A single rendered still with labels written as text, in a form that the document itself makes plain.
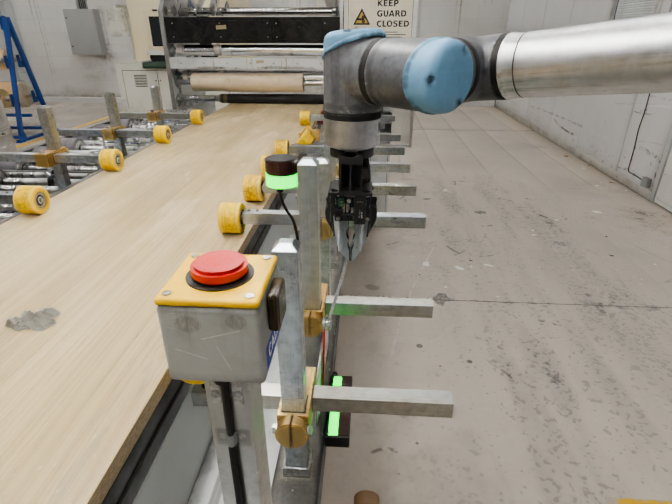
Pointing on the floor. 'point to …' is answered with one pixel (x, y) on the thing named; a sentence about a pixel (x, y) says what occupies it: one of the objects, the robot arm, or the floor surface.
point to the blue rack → (16, 80)
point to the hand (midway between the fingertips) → (350, 252)
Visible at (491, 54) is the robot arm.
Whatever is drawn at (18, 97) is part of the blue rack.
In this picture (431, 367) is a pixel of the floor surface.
